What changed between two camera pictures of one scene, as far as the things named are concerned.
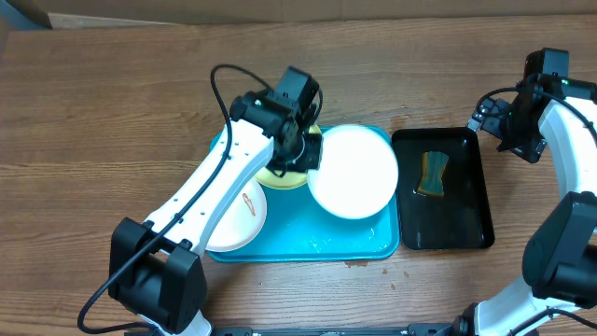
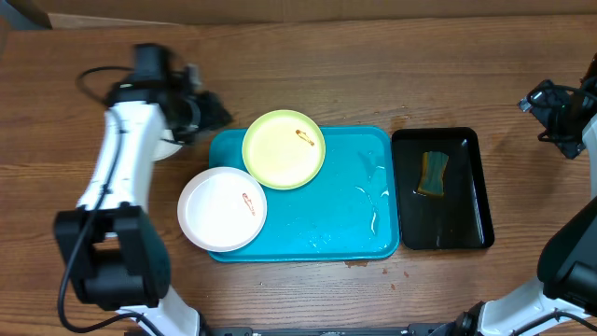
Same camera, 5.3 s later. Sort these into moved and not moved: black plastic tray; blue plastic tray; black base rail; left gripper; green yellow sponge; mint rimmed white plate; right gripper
Moved: right gripper; left gripper; mint rimmed white plate
Not moved: green yellow sponge; black plastic tray; blue plastic tray; black base rail
